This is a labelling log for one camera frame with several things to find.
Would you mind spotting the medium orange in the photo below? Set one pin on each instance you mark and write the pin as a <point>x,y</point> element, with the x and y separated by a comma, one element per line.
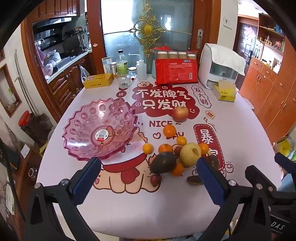
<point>165,147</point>

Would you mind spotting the white cloth cover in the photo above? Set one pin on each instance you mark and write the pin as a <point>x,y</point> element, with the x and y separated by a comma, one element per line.
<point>227,56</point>

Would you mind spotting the wooden sideboard cabinet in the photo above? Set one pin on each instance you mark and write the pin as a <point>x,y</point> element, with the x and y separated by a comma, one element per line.
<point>270,92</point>

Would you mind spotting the small glass jar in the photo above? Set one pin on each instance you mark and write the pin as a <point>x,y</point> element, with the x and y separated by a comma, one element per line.
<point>132,72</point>

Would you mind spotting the cardboard box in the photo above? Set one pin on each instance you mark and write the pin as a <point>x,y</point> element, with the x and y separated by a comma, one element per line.
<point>284,146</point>

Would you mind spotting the wall niche with plant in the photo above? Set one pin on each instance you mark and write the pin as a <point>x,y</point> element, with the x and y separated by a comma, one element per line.
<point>9,92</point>

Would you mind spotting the clear bottle with green label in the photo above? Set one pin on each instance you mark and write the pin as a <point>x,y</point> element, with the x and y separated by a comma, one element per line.
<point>122,66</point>

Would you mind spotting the small orange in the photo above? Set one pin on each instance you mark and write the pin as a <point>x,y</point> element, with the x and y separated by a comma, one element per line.
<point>181,141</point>
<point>204,148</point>
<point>147,148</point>
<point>178,169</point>

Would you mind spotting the large orange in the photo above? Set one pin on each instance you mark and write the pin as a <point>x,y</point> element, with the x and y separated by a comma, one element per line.
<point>170,131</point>

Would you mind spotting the wooden kitchen cabinet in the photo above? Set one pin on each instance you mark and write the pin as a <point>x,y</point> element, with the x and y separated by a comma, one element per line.
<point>55,8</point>
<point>64,88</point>

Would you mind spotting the wooden display shelf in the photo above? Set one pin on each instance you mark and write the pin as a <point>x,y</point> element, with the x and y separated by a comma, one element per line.
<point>270,30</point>

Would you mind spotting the pink plastic fruit bowl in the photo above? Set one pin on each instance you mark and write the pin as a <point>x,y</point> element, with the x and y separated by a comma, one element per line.
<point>87,125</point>

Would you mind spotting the small metal can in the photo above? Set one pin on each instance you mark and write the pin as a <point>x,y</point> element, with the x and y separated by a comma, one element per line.
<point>113,68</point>

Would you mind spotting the wooden lower kitchen cabinet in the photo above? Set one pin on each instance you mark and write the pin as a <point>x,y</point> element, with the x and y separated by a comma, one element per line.
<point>64,88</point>

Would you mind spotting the white printed tablecloth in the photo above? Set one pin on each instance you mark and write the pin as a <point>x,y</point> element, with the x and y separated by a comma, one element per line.
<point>138,208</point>

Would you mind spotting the frosted glass door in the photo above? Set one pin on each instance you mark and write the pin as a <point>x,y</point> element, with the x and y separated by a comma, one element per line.
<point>115,27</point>

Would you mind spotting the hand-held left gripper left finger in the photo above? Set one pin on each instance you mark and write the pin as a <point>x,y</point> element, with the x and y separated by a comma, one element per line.
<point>84,183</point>

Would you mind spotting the white countertop appliance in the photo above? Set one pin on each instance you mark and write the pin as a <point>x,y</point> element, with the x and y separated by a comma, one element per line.
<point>205,67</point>

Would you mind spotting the yellow pear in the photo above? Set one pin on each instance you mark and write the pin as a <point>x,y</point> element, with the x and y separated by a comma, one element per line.
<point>188,155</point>

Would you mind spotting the small olive brown fruit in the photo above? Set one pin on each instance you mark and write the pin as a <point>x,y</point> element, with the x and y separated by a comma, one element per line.
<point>194,180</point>

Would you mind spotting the range hood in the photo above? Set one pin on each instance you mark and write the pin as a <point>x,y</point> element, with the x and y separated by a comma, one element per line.
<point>52,23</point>

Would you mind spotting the pink plastic bag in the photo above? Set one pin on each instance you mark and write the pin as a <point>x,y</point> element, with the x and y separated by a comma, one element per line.
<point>42,58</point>

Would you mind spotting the white plastic bottle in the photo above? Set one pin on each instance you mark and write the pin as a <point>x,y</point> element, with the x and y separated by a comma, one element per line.
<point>141,70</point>

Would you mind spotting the clear drinking glass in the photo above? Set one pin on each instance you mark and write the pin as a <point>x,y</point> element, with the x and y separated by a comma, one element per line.
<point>123,81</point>

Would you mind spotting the red apple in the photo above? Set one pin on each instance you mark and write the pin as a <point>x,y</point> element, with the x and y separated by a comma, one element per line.
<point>180,114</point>

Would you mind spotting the yellow tissue box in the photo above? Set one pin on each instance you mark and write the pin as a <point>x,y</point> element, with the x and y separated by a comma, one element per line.
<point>97,81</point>

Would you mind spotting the red pack of paper cups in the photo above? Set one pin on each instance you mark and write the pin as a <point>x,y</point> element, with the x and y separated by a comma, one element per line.
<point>175,69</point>

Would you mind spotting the gold door ornament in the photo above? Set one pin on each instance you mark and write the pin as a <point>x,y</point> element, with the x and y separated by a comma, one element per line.
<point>148,29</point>

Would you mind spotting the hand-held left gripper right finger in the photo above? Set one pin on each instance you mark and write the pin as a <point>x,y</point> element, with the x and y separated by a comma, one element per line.
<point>209,183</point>

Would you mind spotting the dark green avocado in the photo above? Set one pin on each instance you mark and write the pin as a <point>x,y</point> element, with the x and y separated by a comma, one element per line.
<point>161,162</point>

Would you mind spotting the jar with red lid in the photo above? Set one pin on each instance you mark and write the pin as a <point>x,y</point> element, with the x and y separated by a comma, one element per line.
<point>25,118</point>

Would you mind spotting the yellow tissue pack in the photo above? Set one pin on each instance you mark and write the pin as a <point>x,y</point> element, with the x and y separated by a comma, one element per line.
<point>225,92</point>

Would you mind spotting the white wall box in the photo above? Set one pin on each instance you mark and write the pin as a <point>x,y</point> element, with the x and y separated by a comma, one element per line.
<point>228,22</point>

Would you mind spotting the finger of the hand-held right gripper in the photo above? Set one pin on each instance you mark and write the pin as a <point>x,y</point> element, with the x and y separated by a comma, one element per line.
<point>285,161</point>
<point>254,173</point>

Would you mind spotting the white vertical pipe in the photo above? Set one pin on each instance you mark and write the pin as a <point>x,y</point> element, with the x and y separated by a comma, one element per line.
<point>23,78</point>

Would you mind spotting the wooden upper kitchen cabinet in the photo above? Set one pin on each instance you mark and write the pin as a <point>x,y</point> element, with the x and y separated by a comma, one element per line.
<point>55,8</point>

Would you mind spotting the white and blue carton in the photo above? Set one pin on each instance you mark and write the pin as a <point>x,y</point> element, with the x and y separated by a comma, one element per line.
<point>106,63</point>

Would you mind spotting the small dark brown fruit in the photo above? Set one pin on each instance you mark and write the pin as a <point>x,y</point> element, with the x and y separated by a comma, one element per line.
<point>213,161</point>

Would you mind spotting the small dark red fruit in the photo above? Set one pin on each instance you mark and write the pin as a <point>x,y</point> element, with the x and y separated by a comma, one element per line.
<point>155,179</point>

